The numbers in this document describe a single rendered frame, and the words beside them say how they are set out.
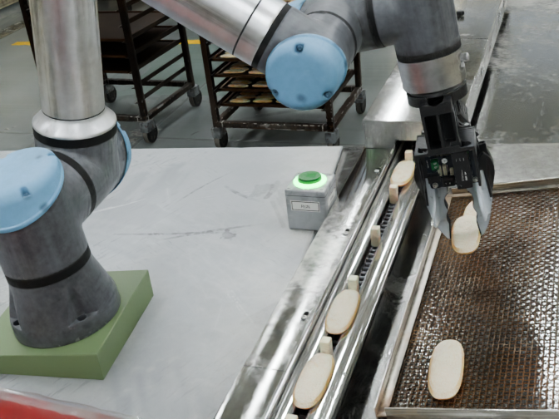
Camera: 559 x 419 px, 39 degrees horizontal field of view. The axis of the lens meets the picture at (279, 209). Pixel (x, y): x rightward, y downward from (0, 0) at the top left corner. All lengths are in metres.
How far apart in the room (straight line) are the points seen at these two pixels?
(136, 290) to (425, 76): 0.52
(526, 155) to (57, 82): 0.88
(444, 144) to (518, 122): 0.78
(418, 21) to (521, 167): 0.66
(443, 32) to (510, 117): 0.84
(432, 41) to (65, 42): 0.46
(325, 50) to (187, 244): 0.63
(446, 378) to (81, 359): 0.47
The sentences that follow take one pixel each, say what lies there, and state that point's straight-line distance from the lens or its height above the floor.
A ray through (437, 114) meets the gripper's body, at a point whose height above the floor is 1.13.
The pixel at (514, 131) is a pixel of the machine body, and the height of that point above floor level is 0.82.
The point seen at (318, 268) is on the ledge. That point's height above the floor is 0.86.
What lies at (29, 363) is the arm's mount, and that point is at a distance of 1.11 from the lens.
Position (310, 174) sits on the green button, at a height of 0.91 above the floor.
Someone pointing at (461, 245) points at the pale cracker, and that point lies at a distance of 1.02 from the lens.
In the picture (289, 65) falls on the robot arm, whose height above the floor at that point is 1.24.
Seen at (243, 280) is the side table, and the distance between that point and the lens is 1.20.
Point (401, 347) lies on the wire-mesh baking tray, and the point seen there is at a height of 0.89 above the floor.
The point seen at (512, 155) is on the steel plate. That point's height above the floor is 0.82.
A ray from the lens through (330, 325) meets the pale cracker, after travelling 1.03.
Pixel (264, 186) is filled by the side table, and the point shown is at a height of 0.82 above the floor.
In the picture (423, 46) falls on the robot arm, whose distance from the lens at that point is 0.90.
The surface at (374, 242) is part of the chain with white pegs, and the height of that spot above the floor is 0.85.
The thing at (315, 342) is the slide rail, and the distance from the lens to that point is 1.01.
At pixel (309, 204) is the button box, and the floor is 0.87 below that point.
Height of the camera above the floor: 1.47
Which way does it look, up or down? 28 degrees down
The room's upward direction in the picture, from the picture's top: 7 degrees counter-clockwise
